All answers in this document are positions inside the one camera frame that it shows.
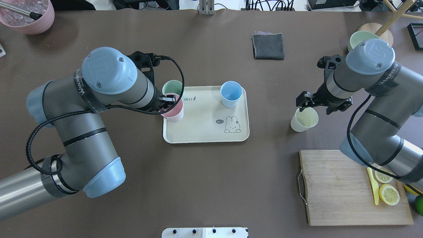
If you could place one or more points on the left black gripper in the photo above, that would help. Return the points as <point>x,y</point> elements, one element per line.
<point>158,102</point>

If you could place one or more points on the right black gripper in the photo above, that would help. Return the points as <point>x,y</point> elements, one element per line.
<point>319,98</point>

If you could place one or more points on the pink cup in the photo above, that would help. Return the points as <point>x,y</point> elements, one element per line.
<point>176,114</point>

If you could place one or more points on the green cup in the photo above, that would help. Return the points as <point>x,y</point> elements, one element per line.
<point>172,86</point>

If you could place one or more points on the pale yellow cup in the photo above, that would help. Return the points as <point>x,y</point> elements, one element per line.
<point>304,120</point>

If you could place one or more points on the blue cup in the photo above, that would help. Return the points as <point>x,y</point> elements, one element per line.
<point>231,93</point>

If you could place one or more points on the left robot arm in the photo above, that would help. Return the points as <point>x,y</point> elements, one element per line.
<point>107,79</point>

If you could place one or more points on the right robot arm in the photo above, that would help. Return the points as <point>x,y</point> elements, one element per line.
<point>397,95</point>

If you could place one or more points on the cream rabbit tray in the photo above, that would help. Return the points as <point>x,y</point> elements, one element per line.
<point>206,119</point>

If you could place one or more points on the grey folded cloth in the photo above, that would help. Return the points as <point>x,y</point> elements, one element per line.
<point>268,46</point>

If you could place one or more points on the green bowl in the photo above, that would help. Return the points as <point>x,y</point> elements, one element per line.
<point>358,37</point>

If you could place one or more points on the wooden cutting board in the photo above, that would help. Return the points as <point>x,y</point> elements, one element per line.
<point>338,193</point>

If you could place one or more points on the wooden cup stand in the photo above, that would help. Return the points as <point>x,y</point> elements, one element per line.
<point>383,30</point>

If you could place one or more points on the yellow plastic knife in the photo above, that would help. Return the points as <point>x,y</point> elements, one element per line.
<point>374,186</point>

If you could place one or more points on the lemon half upper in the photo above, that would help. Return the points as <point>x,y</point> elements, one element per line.
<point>382,178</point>

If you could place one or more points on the lemon half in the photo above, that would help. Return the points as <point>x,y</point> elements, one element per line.
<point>382,178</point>
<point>389,194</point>

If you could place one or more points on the lemon half lower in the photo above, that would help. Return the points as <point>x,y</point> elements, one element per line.
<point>389,194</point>

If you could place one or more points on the whole lemon lower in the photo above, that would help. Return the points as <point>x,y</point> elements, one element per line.
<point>412,190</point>

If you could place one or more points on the green lime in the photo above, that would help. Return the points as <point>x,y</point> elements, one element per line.
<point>418,204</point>

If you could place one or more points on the metal scoop in bowl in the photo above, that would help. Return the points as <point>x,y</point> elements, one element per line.
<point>24,12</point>

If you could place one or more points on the pink ribbed bowl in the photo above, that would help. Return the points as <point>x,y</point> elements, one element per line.
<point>39,19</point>

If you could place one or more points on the aluminium frame post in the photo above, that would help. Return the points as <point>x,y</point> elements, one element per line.
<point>206,7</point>

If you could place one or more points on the black wire rack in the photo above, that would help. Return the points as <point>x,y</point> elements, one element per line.
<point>415,31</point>

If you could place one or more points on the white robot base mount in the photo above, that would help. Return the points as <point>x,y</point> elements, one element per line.
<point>206,232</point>

